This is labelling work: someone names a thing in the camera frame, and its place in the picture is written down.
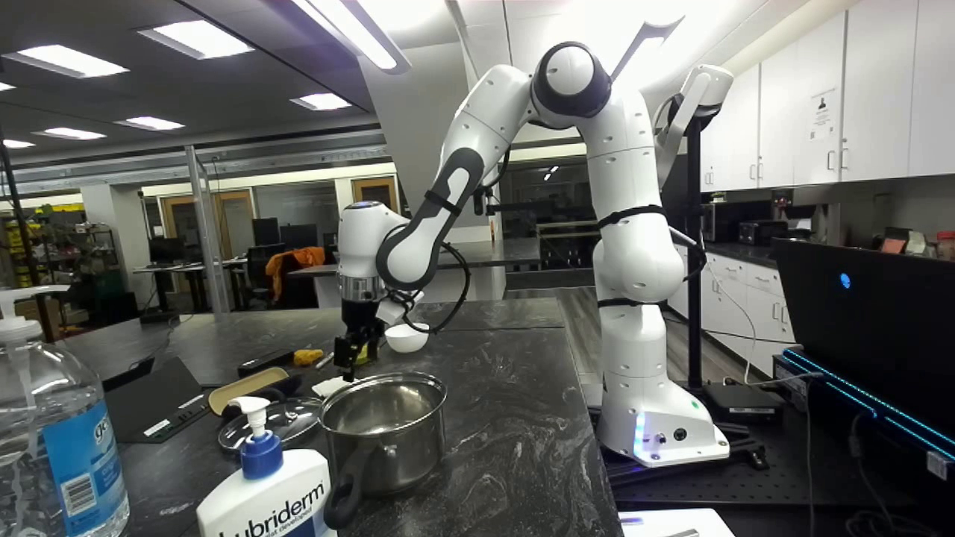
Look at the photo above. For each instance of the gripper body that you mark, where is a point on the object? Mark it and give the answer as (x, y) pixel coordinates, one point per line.
(362, 319)

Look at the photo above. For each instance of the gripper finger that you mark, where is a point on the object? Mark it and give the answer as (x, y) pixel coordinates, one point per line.
(368, 350)
(344, 359)

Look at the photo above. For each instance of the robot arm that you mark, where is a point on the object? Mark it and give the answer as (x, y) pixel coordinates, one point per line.
(630, 246)

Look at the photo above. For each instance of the white paper towel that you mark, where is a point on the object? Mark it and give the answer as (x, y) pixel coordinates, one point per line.
(328, 386)

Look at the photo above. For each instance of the yellow sponge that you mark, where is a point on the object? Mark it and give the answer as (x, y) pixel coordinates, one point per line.
(307, 357)

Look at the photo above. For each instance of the white bowl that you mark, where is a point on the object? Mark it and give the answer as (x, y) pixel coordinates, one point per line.
(406, 338)

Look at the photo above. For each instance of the black remote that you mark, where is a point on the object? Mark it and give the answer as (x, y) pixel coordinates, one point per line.
(262, 364)

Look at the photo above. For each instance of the office chair with orange jacket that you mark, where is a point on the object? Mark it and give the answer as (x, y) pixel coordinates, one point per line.
(292, 272)

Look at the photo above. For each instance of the stainless steel pot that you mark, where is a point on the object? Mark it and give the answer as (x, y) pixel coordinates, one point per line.
(384, 440)

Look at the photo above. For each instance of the glass pot lid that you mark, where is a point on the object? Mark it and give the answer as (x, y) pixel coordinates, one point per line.
(280, 425)

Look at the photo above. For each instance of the row of monitors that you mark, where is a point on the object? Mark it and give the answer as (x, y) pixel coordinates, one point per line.
(280, 233)

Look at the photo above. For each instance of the white lotion pump bottle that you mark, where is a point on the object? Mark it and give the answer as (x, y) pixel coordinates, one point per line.
(268, 492)

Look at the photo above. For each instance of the flat black pad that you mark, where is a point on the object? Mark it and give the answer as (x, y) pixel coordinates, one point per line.
(153, 399)

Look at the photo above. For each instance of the clear hand sanitizer bottle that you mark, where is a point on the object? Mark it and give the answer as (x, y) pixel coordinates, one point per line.
(52, 447)

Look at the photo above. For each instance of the storage shelf with yellow items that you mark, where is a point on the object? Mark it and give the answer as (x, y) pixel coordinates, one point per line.
(45, 253)

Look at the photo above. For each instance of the white paper sheet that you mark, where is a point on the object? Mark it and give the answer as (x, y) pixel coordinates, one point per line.
(671, 523)

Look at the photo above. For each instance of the black microwave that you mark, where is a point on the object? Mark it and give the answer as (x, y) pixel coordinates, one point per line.
(727, 221)

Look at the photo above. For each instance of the black power box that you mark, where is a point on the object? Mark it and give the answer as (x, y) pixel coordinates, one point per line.
(743, 403)

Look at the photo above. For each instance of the white base cabinets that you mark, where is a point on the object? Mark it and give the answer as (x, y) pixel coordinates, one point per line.
(753, 306)

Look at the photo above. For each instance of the black laptop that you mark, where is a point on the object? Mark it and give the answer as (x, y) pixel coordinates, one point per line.
(873, 335)

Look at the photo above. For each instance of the metal post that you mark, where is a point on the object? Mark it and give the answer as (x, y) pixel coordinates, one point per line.
(206, 231)

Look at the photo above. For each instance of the camera on mount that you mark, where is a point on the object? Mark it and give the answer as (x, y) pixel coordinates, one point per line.
(694, 224)

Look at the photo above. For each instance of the white wall cabinets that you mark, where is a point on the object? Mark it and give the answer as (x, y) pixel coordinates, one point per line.
(858, 97)

